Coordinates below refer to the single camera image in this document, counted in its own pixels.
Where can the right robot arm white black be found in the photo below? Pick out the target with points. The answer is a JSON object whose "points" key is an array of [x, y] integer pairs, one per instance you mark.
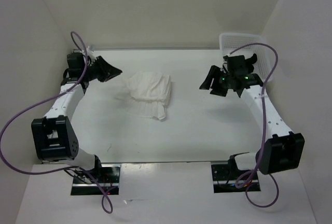
{"points": [[282, 147]]}

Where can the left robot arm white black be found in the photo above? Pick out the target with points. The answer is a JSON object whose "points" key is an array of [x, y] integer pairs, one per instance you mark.
{"points": [[54, 137]]}

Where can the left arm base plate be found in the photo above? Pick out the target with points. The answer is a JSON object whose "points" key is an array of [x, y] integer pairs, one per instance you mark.
{"points": [[108, 178]]}

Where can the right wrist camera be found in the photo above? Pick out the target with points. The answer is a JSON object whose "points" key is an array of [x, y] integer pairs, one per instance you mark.
{"points": [[235, 65]]}

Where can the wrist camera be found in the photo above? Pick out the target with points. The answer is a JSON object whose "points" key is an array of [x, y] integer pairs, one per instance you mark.
{"points": [[235, 65], [89, 51]]}

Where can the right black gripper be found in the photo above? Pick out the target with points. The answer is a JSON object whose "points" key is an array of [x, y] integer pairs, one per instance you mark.
{"points": [[213, 70]]}

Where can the aluminium table edge rail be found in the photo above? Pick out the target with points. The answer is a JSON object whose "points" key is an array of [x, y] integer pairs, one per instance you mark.
{"points": [[144, 49]]}

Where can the white plastic basket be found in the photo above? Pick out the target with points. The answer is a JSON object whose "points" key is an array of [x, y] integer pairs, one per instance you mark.
{"points": [[229, 42]]}

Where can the black skirt in basket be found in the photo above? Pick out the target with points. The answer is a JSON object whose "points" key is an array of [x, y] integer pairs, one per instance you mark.
{"points": [[250, 63]]}

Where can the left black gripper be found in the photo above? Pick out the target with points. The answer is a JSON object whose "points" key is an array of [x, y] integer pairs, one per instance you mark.
{"points": [[108, 71]]}

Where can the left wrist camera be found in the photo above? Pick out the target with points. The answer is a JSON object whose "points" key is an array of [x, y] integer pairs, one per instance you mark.
{"points": [[89, 51]]}

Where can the white skirt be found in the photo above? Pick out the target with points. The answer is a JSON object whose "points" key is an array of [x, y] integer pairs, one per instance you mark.
{"points": [[147, 94]]}

